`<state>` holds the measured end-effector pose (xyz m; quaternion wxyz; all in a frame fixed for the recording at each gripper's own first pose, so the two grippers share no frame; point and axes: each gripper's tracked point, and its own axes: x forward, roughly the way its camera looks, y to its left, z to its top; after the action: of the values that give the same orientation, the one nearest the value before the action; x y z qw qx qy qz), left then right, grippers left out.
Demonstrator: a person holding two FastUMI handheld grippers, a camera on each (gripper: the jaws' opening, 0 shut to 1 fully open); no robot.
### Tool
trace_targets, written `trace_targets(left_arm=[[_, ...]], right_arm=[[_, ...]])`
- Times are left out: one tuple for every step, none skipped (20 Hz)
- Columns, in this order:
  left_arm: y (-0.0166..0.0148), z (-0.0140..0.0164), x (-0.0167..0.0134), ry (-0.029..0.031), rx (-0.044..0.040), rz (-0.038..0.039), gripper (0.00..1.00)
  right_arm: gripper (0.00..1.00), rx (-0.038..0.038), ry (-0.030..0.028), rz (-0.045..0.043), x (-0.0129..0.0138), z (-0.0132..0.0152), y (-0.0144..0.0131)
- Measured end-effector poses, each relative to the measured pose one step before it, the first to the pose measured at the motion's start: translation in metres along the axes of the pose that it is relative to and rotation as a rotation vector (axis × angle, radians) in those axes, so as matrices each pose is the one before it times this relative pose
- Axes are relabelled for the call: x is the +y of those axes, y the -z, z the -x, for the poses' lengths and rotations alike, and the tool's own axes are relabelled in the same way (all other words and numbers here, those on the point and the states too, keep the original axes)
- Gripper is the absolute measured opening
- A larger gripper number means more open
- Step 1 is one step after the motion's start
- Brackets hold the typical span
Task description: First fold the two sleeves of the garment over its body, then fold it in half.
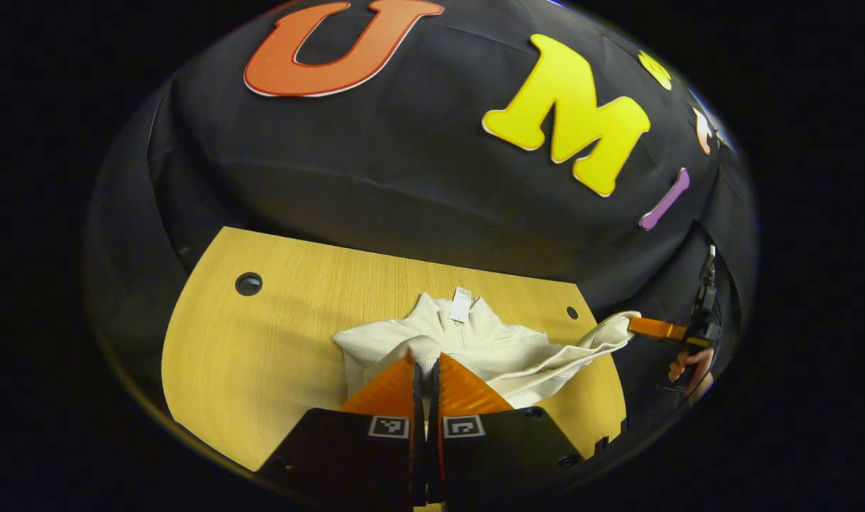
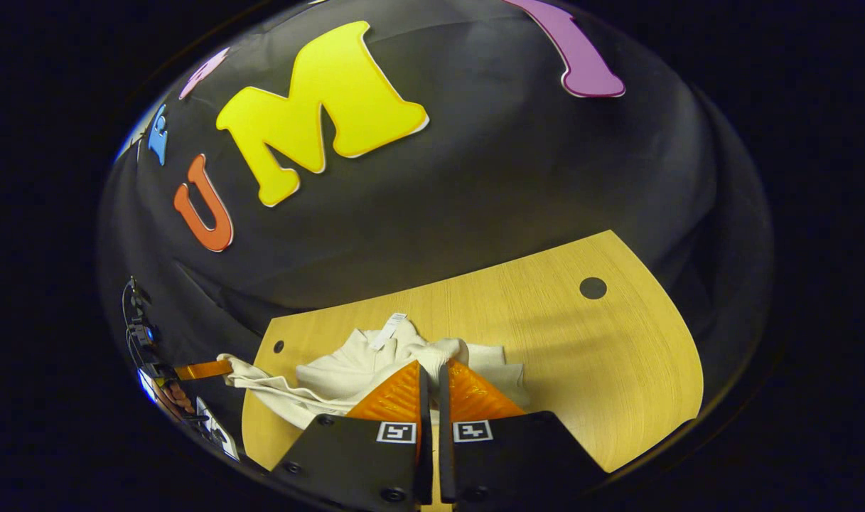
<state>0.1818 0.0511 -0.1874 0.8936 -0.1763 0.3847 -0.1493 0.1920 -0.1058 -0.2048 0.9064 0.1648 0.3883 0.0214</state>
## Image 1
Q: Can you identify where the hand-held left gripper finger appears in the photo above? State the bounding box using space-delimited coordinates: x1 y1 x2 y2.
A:
428 352 586 507
258 353 427 509

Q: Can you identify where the cream white sweatshirt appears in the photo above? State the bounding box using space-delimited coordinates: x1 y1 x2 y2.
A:
333 287 643 411

